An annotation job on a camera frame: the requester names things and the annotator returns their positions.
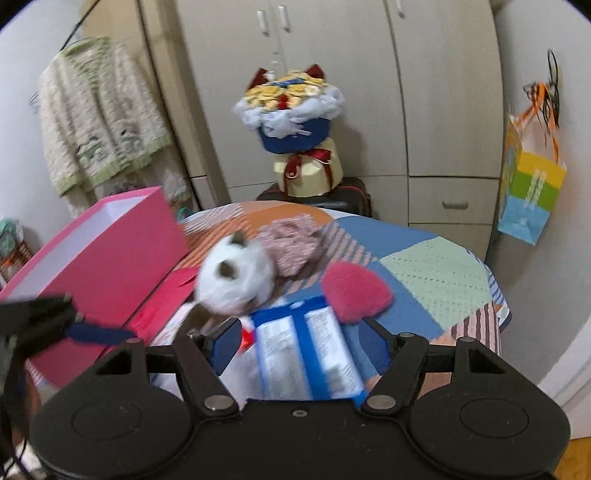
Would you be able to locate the white brown plush cat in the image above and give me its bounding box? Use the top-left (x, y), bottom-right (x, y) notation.
top-left (176, 230), bottom-right (276, 336)

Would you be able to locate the red envelope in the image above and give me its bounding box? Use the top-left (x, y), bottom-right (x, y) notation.
top-left (124, 268), bottom-right (198, 344)

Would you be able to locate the pink storage box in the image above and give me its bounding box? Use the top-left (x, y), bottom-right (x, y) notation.
top-left (0, 185), bottom-right (191, 388)

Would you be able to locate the patchwork tablecloth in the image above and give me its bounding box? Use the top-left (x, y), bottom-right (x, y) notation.
top-left (153, 201), bottom-right (510, 353)

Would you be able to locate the pink heart plush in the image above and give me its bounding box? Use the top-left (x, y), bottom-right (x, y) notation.
top-left (321, 262), bottom-right (394, 325)

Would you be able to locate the blue wet wipes pack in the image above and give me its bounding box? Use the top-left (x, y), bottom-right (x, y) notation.
top-left (250, 296), bottom-right (367, 404)

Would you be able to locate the pink floral cloth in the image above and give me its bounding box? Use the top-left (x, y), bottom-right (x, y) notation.
top-left (256, 214), bottom-right (322, 278)

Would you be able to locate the cream green knitted cardigan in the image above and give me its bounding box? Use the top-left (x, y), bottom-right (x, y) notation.
top-left (38, 37), bottom-right (171, 197)

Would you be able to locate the colourful paper gift bag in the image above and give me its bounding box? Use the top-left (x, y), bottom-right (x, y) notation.
top-left (497, 83), bottom-right (567, 245)

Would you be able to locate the beige wardrobe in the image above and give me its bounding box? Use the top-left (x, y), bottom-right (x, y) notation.
top-left (82, 0), bottom-right (506, 262)

